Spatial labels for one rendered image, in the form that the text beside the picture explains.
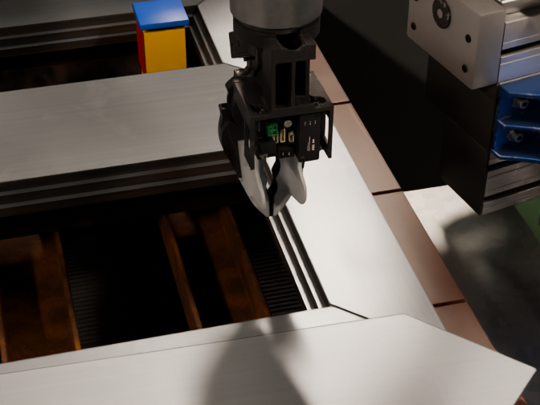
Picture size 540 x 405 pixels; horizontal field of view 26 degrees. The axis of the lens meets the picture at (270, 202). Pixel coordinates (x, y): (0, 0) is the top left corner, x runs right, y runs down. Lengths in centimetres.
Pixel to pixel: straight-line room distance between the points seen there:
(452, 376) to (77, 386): 31
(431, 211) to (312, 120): 52
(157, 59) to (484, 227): 45
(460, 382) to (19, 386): 37
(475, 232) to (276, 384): 51
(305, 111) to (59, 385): 31
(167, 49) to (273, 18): 54
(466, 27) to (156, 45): 40
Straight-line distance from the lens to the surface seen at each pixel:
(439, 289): 112
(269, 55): 92
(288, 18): 92
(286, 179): 106
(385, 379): 100
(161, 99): 135
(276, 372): 100
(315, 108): 95
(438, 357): 102
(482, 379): 101
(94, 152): 126
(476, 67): 126
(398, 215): 121
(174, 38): 144
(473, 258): 139
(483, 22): 123
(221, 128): 102
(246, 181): 105
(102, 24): 153
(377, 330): 104
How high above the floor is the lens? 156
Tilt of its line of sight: 37 degrees down
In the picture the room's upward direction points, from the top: straight up
